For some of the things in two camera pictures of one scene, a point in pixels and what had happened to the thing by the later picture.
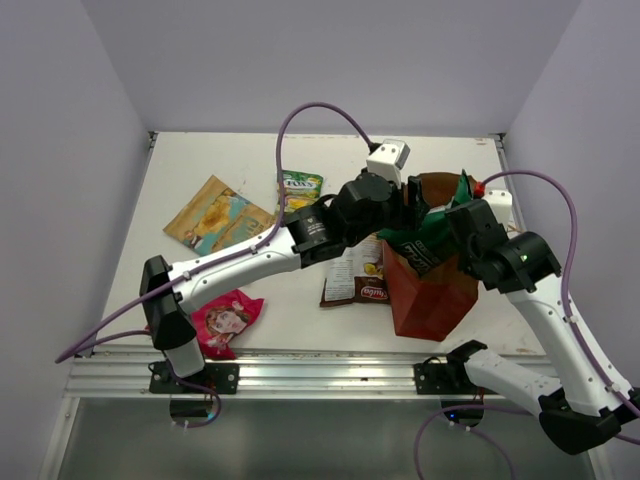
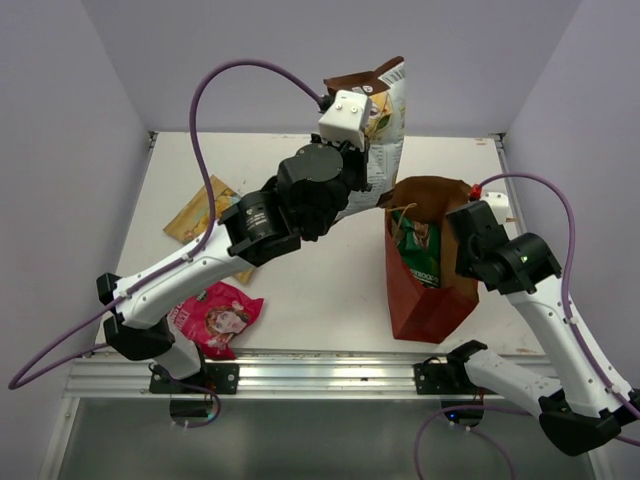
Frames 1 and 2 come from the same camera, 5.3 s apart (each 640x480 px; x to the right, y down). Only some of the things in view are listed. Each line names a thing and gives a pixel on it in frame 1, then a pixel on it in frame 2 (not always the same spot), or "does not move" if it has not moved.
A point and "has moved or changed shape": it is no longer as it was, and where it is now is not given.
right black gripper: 461,259 does not move
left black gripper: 411,213 → 360,159
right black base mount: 432,377 does not move
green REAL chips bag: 428,247 has moved or changed shape
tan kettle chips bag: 217,216 does not move
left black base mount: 224,377 does not move
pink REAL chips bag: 217,324 does not move
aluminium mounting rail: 272,374 does not move
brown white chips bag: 357,274 → 386,87
